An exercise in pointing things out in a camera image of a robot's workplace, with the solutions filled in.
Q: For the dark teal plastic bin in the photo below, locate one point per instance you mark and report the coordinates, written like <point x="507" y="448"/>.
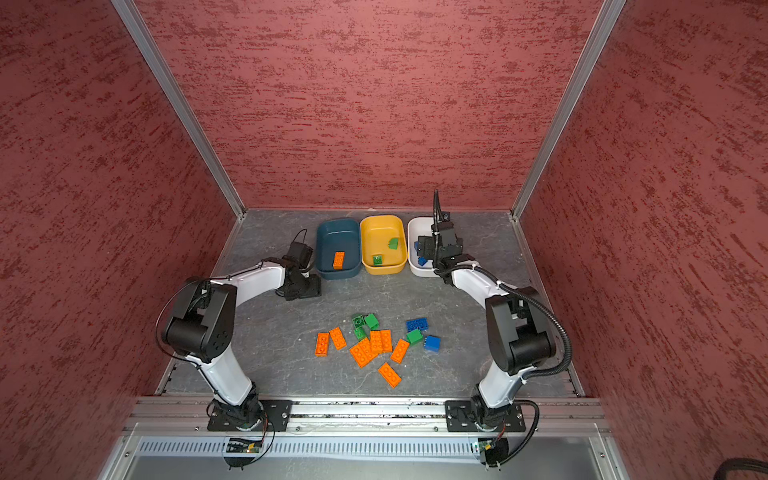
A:
<point x="341" y="234"/>

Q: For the orange lego bottom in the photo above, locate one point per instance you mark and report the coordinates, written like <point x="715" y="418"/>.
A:
<point x="389" y="375"/>

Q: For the green lego tall centre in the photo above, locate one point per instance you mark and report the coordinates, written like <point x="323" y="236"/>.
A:
<point x="359" y="325"/>

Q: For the aluminium corner post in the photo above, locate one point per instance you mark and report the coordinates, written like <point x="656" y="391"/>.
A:
<point x="603" y="26"/>
<point x="139" y="32"/>

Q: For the orange lego large centre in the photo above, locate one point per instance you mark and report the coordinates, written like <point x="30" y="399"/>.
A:
<point x="363" y="353"/>

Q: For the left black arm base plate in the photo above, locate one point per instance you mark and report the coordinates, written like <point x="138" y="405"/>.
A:
<point x="257" y="416"/>

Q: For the circuit board with wires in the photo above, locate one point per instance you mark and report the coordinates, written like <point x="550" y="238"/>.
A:
<point x="492" y="452"/>
<point x="241" y="452"/>

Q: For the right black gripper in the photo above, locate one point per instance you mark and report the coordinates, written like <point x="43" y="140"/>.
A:
<point x="426" y="243"/>

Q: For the yellow plastic bin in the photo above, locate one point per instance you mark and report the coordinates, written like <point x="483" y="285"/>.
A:
<point x="376" y="231"/>

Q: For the orange lego pair centre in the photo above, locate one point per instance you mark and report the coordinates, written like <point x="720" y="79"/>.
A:
<point x="381" y="341"/>

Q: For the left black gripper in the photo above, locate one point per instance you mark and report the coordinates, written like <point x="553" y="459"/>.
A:
<point x="314" y="289"/>

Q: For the white plastic bin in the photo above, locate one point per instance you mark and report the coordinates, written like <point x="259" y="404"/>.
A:
<point x="419" y="266"/>

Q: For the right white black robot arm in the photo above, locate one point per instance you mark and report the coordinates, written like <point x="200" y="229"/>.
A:
<point x="525" y="338"/>

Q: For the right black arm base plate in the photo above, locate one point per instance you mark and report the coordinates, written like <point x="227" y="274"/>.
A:
<point x="473" y="416"/>

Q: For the left circuit board with wires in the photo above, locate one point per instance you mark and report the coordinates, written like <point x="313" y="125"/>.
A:
<point x="241" y="452"/>

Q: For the right circuit board with wires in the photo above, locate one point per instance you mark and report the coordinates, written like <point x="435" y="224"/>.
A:
<point x="492" y="452"/>

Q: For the aluminium front rail frame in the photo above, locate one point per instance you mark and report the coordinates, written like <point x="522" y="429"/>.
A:
<point x="357" y="428"/>

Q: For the left aluminium corner post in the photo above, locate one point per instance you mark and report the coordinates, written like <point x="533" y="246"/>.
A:
<point x="139" y="32"/>

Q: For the right aluminium corner post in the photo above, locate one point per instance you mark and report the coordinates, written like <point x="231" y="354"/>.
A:
<point x="603" y="26"/>

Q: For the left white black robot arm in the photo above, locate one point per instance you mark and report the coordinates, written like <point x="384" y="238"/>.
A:
<point x="200" y="328"/>

